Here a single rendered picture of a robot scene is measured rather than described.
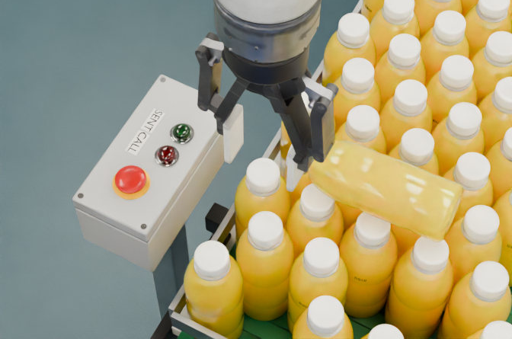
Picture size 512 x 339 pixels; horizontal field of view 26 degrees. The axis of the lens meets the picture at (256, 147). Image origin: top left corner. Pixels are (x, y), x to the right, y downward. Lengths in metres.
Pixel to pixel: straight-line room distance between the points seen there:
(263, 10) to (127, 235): 0.49
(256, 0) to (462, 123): 0.55
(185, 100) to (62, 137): 1.33
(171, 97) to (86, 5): 1.55
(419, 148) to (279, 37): 0.46
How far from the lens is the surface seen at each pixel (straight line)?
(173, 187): 1.28
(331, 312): 1.21
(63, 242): 2.51
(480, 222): 1.28
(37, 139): 2.66
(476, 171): 1.32
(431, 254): 1.25
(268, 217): 1.26
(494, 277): 1.25
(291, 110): 1.02
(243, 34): 0.90
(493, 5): 1.46
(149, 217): 1.26
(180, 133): 1.30
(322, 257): 1.24
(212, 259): 1.24
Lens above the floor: 2.20
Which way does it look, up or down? 58 degrees down
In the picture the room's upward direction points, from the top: straight up
